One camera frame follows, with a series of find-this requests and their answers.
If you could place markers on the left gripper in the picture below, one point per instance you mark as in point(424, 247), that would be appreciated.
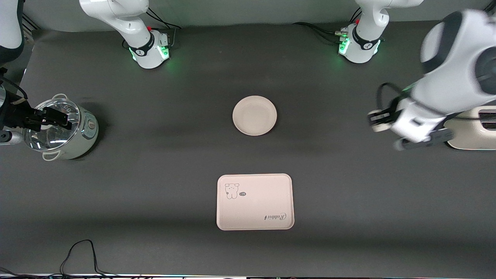
point(392, 109)

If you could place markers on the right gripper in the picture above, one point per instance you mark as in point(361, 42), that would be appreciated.
point(16, 117)

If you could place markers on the round beige plate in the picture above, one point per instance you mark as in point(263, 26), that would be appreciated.
point(254, 115)

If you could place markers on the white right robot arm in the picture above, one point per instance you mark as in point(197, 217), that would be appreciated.
point(148, 48)

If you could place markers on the beige rectangular rabbit tray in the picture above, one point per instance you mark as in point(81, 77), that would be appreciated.
point(255, 209)

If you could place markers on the glass pot lid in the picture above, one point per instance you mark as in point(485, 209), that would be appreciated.
point(48, 140)

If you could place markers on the pale green electric pot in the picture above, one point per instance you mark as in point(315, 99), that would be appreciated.
point(83, 139)

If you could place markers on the white toaster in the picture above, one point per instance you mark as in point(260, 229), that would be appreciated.
point(471, 137)

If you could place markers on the dark grey table mat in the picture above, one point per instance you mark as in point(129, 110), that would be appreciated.
point(155, 178)

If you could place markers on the aluminium frame rail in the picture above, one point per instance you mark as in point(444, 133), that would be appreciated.
point(31, 22)

